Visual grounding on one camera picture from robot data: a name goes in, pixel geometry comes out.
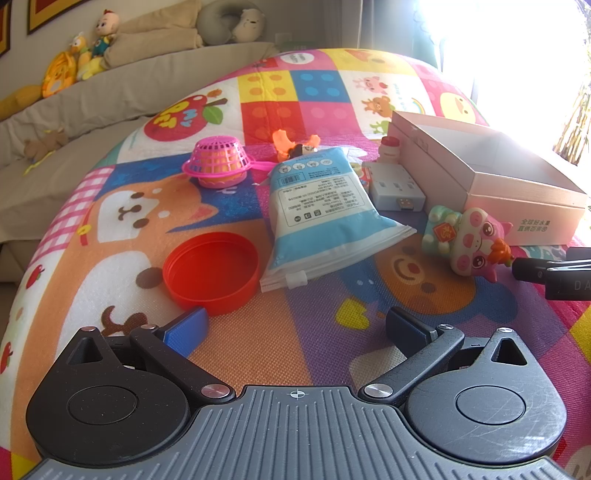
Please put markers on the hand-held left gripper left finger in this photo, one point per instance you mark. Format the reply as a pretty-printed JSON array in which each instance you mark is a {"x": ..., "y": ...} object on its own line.
[{"x": 184, "y": 332}]

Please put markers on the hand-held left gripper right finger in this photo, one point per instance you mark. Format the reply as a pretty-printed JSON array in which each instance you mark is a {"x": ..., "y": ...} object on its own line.
[{"x": 406, "y": 330}]

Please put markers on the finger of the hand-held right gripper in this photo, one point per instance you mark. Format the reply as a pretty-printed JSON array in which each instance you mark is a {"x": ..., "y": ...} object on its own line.
[
  {"x": 531, "y": 268},
  {"x": 579, "y": 253}
]

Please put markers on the pink cardboard box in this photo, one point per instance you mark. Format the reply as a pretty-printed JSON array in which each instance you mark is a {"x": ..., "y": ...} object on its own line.
[{"x": 521, "y": 207}]

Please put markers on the pink green pig figurine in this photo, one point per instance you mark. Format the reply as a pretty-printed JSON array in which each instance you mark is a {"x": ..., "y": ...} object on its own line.
[{"x": 471, "y": 240}]

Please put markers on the red plastic lid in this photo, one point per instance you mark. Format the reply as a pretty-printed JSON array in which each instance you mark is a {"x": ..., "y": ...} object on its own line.
[{"x": 207, "y": 265}]

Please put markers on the white power adapter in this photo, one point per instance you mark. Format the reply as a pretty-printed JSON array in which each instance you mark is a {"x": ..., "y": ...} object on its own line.
[{"x": 392, "y": 184}]

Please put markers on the blue white zip bag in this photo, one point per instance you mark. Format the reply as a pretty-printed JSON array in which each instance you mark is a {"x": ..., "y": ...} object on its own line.
[{"x": 318, "y": 207}]

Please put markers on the small tan block toy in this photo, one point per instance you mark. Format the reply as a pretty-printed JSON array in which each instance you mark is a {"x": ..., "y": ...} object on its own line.
[{"x": 362, "y": 175}]

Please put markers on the pink plastic basket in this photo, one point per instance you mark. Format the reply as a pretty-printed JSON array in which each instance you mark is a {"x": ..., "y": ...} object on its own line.
[{"x": 217, "y": 157}]

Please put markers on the small white toy bottle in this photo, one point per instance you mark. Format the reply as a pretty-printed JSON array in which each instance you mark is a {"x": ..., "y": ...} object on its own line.
[{"x": 390, "y": 150}]

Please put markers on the black-haired doll figurine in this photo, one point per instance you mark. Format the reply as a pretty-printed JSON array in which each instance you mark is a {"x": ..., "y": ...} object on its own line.
[{"x": 302, "y": 150}]

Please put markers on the orange plastic toy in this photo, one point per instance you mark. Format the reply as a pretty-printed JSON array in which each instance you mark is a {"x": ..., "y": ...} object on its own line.
[{"x": 280, "y": 141}]

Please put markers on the colourful cartoon play mat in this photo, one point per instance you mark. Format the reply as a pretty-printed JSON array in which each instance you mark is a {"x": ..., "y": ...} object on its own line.
[{"x": 300, "y": 295}]

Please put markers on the potted plants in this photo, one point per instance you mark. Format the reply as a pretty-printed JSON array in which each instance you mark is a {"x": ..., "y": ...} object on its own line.
[{"x": 575, "y": 124}]

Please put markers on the small brown plush toy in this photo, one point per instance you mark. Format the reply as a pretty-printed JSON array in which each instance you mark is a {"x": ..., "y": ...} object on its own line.
[{"x": 41, "y": 145}]

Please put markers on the green printed cloth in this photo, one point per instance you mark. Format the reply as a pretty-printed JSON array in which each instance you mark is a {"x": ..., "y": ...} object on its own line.
[{"x": 427, "y": 41}]

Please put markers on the beige sofa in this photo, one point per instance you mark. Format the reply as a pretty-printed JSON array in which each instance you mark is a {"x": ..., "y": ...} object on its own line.
[{"x": 115, "y": 92}]

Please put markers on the yellow orange tiger plush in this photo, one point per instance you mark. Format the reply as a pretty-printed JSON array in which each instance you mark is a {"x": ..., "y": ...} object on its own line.
[{"x": 57, "y": 76}]

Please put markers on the yellow plush toy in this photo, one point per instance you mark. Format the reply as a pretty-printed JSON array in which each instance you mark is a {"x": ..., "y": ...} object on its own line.
[{"x": 18, "y": 99}]

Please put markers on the grey curtain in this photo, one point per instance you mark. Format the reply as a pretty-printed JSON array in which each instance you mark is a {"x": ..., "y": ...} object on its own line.
[{"x": 383, "y": 23}]

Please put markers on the folded beige blanket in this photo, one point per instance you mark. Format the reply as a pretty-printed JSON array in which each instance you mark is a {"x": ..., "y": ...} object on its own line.
[{"x": 152, "y": 41}]

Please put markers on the red-haired doll plush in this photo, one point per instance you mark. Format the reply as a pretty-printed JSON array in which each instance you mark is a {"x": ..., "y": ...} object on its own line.
[{"x": 104, "y": 44}]

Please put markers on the grey neck pillow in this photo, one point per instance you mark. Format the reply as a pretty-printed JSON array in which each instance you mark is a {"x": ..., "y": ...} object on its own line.
[{"x": 212, "y": 18}]

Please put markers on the beige bear plush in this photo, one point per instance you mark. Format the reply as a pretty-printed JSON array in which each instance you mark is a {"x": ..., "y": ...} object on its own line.
[{"x": 247, "y": 23}]

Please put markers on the red gold framed picture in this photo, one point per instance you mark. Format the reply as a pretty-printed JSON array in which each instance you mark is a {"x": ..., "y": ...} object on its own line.
[
  {"x": 46, "y": 14},
  {"x": 3, "y": 27}
]

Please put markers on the wall socket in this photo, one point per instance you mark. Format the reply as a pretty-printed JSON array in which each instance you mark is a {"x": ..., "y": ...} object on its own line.
[{"x": 282, "y": 37}]

